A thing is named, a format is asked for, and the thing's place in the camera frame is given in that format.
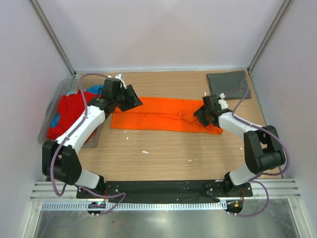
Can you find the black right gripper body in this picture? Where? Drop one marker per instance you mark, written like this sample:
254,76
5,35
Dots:
202,113

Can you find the clear plastic bin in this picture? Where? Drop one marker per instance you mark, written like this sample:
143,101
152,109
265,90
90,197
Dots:
66,86

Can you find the folded grey t shirt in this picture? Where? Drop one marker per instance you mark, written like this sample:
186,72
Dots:
232,84

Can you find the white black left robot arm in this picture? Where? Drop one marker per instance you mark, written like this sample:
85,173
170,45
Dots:
60,160

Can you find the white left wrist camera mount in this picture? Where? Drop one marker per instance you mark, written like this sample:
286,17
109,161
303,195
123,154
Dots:
120,77

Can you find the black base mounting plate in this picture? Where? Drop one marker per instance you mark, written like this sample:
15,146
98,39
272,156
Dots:
172,192

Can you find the red t shirt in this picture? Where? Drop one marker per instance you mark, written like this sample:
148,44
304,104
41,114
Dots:
69,109

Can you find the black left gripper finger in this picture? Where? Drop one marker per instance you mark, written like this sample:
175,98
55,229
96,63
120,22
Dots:
131,92
130,102

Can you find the aluminium frame post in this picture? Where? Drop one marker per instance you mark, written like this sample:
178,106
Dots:
53,37
282,11

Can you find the right aluminium frame post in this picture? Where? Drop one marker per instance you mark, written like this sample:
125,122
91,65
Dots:
282,11

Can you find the white slotted cable duct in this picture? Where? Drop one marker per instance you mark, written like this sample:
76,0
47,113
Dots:
99,206

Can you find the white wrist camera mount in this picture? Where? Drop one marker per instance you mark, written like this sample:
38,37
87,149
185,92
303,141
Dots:
120,77
222,101

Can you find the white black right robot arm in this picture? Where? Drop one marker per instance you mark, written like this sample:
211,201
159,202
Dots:
262,147

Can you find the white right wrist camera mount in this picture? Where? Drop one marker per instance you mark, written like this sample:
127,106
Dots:
222,101

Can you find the left aluminium frame post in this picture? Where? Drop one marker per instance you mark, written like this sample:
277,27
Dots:
53,37

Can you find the orange t shirt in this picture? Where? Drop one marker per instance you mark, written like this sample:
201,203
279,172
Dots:
166,114

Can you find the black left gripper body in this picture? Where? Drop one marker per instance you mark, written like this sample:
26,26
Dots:
118,98

